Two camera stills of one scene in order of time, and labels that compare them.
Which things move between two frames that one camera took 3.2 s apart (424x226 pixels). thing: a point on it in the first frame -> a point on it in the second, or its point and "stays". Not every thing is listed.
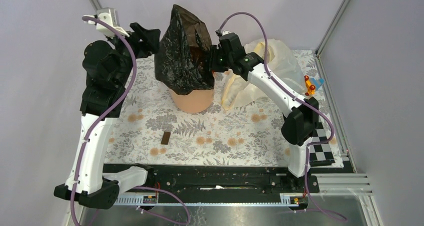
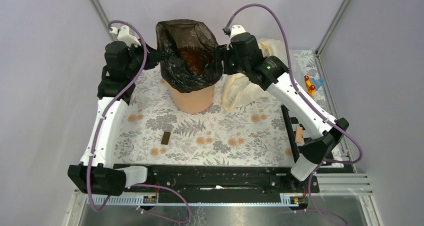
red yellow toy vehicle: (311, 89) stays
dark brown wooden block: (165, 138) stays
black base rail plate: (223, 181) stays
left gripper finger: (141, 50) -> (153, 57)
